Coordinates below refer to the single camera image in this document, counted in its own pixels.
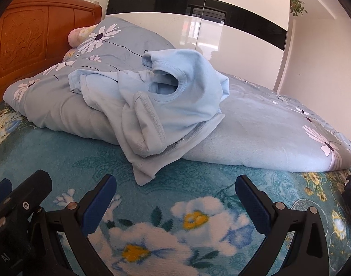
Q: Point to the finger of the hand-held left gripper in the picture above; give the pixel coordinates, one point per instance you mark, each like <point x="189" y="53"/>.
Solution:
<point x="1" y="191"/>
<point x="31" y="191"/>

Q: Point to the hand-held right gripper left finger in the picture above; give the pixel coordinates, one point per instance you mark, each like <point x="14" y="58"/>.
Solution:
<point x="98" y="204"/>

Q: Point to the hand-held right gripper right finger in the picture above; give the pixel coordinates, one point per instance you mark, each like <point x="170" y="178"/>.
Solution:
<point x="254" y="204"/>

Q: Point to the light blue shirt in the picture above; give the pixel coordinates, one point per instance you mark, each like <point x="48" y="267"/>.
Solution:
<point x="192" y="97"/>

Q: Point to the teal floral bed blanket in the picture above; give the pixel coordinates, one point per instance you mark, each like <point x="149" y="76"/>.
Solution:
<point x="192" y="184"/>

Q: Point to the grey-blue daisy print duvet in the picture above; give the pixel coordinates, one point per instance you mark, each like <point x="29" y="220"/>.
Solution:
<point x="264" y="126"/>

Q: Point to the carved wooden headboard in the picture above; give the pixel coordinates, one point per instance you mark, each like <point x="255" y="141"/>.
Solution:
<point x="25" y="40"/>

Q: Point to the pink pillow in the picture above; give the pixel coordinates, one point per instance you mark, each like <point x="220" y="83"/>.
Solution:
<point x="77" y="34"/>

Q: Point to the white wardrobe with black stripe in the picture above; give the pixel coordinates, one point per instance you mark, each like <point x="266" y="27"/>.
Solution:
<point x="236" y="40"/>

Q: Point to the green hanging plant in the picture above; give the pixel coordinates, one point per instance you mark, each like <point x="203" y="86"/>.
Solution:
<point x="298" y="4"/>

